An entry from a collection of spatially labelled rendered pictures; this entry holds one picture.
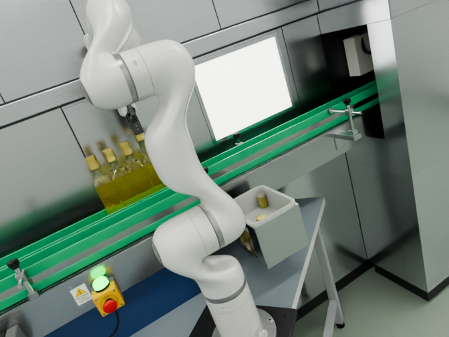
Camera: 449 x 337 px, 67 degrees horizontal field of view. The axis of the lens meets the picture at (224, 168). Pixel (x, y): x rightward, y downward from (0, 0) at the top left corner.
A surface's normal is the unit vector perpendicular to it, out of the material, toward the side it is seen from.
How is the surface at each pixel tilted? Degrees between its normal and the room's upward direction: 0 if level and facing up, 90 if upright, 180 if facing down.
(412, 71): 90
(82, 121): 90
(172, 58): 81
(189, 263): 94
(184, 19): 90
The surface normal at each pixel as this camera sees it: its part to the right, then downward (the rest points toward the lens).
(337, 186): 0.43, 0.19
